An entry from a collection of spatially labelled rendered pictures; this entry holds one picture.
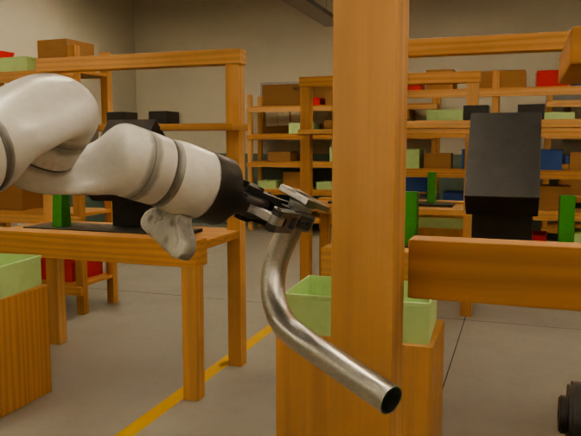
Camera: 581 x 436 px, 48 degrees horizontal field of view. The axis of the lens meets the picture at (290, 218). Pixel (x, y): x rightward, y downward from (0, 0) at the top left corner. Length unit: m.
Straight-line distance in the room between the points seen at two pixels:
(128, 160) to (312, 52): 10.59
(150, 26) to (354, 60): 11.63
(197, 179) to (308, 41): 10.60
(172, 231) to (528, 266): 0.53
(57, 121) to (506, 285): 0.67
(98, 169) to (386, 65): 0.44
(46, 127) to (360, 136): 0.48
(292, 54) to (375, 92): 10.38
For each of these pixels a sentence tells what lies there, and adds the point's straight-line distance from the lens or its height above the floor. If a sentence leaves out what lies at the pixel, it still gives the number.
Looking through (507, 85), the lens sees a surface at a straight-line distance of 7.57.
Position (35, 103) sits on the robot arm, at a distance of 0.56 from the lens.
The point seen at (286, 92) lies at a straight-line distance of 11.23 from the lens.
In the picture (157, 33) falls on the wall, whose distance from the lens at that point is 12.41.
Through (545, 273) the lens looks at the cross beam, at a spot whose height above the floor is 1.24.
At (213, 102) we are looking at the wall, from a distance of 11.77.
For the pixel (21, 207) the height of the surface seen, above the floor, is 0.87.
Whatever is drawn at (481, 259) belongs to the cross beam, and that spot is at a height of 1.25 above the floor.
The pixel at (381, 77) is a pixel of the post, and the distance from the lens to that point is 0.91.
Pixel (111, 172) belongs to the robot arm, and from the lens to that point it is 0.62.
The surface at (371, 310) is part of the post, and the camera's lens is 0.94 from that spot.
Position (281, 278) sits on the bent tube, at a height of 1.26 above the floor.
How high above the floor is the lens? 1.42
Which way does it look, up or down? 6 degrees down
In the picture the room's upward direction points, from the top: straight up
